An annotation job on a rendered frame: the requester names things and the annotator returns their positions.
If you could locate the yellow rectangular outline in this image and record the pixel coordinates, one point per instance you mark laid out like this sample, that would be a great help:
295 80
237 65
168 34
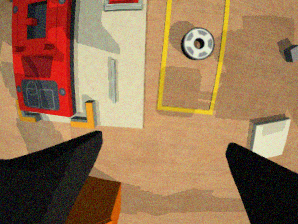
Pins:
163 64

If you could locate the small grey cube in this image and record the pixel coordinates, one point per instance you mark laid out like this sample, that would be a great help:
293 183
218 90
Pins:
291 53

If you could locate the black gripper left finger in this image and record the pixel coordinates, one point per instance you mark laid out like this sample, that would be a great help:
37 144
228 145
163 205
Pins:
41 187

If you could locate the black and grey wheel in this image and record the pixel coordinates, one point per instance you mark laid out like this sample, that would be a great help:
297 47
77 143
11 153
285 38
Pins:
203 37

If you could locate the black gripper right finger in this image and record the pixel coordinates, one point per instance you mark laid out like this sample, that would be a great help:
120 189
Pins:
268 191

